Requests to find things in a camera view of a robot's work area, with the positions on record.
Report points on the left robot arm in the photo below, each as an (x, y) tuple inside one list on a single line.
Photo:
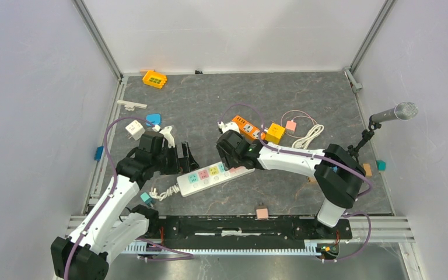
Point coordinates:
[(89, 250)]

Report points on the blue rounded adapter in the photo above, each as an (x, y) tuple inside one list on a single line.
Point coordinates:
[(155, 119)]

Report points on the teal cube right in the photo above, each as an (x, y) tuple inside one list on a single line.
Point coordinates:
[(381, 165)]

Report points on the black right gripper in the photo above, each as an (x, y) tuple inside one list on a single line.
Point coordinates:
[(227, 162)]

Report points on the teal plug adapter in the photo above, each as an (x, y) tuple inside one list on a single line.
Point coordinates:
[(147, 199)]

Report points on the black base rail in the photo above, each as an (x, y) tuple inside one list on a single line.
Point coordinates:
[(238, 232)]

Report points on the pink charger with cable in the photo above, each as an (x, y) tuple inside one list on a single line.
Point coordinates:
[(290, 125)]

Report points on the white multicolour power strip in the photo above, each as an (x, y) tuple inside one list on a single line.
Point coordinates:
[(206, 177)]

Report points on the grey microphone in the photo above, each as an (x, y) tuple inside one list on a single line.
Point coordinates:
[(403, 111)]

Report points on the orange power strip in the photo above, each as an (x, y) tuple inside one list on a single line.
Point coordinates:
[(247, 129)]

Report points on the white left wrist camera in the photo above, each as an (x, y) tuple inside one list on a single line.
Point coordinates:
[(168, 136)]

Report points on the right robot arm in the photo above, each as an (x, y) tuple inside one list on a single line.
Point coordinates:
[(338, 174)]

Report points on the pink cube socket adapter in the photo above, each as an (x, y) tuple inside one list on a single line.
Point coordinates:
[(237, 169)]

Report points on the wooden letter cube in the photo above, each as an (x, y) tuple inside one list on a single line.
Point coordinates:
[(368, 170)]

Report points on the white cube adapter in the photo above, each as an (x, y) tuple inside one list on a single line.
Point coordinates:
[(135, 130)]

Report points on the small pink plug adapter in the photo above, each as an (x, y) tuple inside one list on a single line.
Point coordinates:
[(262, 212)]

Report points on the white flat bracket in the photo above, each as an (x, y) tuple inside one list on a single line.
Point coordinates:
[(131, 106)]

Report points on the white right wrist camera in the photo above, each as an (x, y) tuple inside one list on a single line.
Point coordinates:
[(229, 126)]

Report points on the blue wall clip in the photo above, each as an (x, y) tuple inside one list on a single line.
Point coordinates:
[(98, 153)]

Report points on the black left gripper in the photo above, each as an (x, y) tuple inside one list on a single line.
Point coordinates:
[(190, 164)]

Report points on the yellow cube socket adapter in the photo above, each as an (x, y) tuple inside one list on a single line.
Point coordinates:
[(275, 133)]

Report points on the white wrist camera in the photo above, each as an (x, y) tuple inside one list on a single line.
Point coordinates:
[(229, 126), (168, 136)]

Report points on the yellow toy brick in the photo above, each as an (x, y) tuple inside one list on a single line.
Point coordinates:
[(154, 79)]

